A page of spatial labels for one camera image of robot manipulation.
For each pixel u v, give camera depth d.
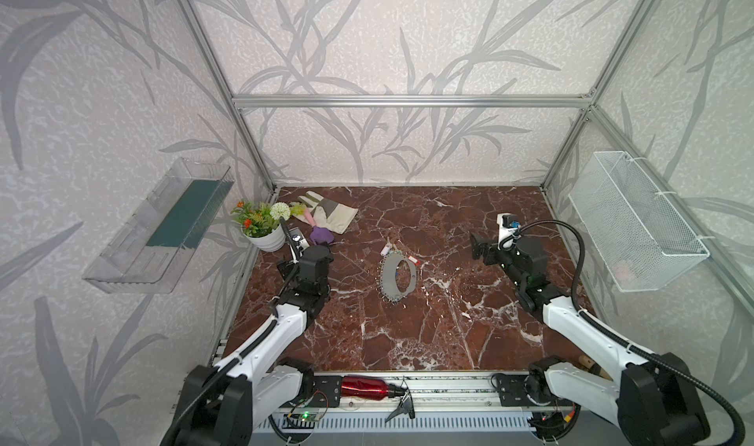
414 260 0.99
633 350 0.44
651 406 0.40
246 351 0.46
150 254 0.64
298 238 0.71
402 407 0.71
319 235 1.06
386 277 0.94
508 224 0.70
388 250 1.02
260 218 0.90
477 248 0.75
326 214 1.12
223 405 0.39
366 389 0.71
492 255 0.74
